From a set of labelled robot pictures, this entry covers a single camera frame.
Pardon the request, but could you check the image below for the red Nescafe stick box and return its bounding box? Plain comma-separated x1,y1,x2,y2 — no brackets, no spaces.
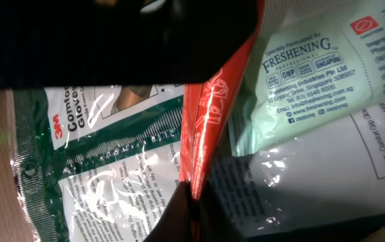
179,0,265,200

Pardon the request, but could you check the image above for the light green wipes pack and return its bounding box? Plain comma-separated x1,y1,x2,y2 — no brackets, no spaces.
228,0,385,157

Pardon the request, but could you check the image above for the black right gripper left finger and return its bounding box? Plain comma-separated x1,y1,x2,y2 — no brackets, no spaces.
0,0,258,89

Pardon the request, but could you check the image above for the green 3M product pouch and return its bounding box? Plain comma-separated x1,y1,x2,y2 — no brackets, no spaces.
9,85,385,241

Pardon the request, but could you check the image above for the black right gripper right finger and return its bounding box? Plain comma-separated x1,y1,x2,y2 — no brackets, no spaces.
144,182,246,242

